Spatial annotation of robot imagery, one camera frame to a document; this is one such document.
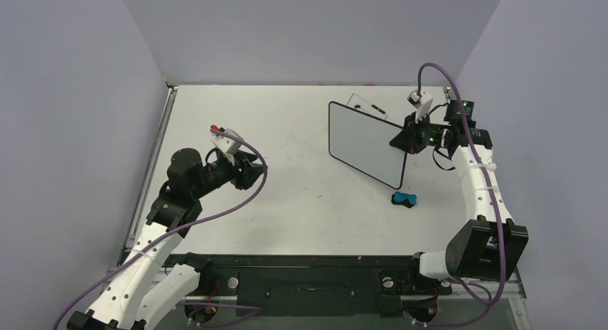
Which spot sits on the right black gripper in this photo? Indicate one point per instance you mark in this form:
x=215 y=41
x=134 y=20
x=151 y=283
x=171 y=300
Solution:
x=411 y=138

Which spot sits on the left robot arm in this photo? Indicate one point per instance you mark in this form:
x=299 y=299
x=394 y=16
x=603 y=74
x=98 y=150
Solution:
x=129 y=301

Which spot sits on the blue whiteboard eraser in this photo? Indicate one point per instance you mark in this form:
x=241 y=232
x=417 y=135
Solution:
x=404 y=199

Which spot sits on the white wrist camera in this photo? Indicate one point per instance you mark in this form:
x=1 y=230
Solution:
x=422 y=101
x=223 y=142

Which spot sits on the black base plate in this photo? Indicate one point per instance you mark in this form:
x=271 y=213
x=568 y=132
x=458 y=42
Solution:
x=314 y=285

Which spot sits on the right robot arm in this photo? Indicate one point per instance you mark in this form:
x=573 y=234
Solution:
x=490 y=243

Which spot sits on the aluminium rail frame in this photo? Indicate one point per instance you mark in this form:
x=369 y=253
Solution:
x=311 y=203

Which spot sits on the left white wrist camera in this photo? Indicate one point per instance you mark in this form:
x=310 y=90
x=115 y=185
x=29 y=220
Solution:
x=223 y=142

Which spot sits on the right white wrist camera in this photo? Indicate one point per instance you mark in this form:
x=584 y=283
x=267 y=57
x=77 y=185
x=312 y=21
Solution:
x=422 y=101

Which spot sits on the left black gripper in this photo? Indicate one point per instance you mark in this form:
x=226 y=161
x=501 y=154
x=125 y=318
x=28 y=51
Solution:
x=244 y=172

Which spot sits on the wire whiteboard stand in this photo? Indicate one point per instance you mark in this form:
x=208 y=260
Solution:
x=360 y=104

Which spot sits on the small whiteboard with red writing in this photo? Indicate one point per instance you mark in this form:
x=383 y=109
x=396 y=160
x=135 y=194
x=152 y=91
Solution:
x=361 y=141

